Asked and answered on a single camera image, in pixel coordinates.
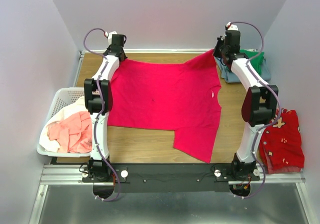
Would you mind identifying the magenta t shirt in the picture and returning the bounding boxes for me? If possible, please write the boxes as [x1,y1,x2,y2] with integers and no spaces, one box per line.
[108,51,221,163]

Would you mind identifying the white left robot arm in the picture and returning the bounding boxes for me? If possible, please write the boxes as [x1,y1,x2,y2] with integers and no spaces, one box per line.
[84,31,127,182]

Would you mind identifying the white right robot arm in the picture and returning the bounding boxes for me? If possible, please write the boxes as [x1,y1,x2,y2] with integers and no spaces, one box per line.
[213,27,279,182]

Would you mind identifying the grey blue folded t shirt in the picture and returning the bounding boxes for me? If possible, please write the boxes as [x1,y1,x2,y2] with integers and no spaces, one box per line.
[214,57,272,83]

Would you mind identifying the green folded t shirt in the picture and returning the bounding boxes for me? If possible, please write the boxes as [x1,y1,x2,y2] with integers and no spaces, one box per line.
[240,49,265,75]

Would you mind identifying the white cream garment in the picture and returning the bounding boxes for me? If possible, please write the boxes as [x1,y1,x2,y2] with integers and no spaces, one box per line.
[39,96,87,153]

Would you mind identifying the white laundry basket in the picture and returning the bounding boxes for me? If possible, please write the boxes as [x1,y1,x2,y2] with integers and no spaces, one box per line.
[36,87,90,158]

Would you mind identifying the peach pink garment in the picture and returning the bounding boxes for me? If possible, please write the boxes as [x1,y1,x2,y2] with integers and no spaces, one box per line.
[48,111,92,153]

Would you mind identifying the red patterned folded t shirt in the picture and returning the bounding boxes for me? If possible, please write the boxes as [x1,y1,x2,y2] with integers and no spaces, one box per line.
[259,109,305,174]

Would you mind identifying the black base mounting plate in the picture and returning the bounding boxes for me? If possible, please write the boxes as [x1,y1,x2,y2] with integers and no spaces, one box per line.
[79,162,261,194]

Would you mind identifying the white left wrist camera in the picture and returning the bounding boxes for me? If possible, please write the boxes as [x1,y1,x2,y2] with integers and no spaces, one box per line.
[104,31,117,42]

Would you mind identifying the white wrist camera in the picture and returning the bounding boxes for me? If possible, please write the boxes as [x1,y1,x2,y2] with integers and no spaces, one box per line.
[104,31,117,42]
[225,22,239,31]

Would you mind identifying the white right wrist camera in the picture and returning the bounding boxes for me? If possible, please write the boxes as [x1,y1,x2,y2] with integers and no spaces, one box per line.
[225,22,239,31]

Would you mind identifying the aluminium frame rail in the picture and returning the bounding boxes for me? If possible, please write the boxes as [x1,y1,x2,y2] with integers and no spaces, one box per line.
[29,164,318,224]

